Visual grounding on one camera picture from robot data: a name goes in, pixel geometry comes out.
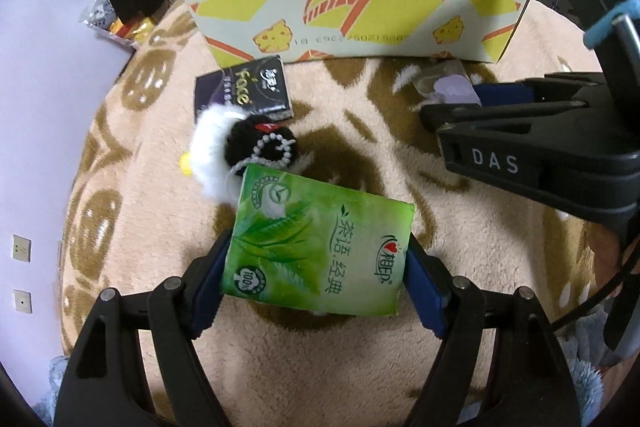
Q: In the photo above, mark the beige patterned blanket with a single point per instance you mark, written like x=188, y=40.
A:
x=350, y=357

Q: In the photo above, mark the dark tissue packet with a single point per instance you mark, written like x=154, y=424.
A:
x=235, y=82

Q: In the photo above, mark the plastic bag of snacks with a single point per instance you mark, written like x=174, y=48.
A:
x=100, y=14

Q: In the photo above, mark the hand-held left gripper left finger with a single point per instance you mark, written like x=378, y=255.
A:
x=206, y=289

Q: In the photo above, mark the white wall socket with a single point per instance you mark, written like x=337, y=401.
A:
x=21, y=248
x=21, y=301

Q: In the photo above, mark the blue fluffy cloth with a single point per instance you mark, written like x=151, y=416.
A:
x=585, y=382

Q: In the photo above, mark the green tissue packet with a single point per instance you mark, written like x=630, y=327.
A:
x=310, y=247

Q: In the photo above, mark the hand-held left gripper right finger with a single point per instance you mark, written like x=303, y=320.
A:
x=425, y=294

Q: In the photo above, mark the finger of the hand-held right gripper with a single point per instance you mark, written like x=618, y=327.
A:
x=500, y=117
x=505, y=94

